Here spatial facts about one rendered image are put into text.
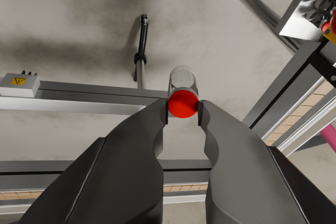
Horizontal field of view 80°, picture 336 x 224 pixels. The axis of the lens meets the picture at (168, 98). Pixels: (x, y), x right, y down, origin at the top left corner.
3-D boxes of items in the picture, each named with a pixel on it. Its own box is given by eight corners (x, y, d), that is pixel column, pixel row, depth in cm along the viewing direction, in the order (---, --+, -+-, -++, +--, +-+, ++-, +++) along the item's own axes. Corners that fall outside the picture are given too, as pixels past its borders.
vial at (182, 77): (197, 64, 16) (201, 89, 13) (194, 88, 18) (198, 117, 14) (169, 63, 16) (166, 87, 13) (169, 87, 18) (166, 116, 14)
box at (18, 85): (38, 75, 88) (31, 89, 82) (40, 83, 92) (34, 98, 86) (6, 72, 85) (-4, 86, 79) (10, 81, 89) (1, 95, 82)
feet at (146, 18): (152, 15, 122) (153, 26, 112) (140, 78, 156) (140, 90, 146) (138, 12, 120) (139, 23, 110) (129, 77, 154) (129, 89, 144)
